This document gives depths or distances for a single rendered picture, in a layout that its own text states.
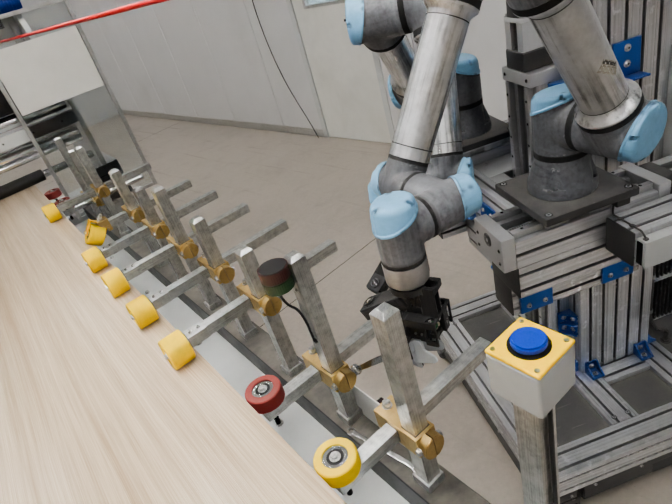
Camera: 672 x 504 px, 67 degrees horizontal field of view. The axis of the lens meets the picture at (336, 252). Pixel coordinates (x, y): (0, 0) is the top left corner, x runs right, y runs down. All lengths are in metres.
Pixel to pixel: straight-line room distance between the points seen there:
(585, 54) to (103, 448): 1.17
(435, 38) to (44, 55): 2.67
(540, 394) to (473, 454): 1.43
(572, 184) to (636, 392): 0.90
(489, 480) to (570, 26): 1.47
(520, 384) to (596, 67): 0.58
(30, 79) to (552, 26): 2.83
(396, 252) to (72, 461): 0.81
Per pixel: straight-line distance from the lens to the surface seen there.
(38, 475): 1.29
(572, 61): 0.98
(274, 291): 0.96
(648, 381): 1.98
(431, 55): 0.93
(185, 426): 1.15
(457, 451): 2.03
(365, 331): 1.23
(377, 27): 1.26
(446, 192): 0.84
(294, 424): 1.42
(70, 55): 3.36
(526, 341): 0.61
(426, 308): 0.88
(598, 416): 1.86
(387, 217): 0.77
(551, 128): 1.18
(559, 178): 1.23
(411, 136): 0.92
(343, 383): 1.13
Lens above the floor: 1.65
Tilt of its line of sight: 31 degrees down
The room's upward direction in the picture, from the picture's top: 17 degrees counter-clockwise
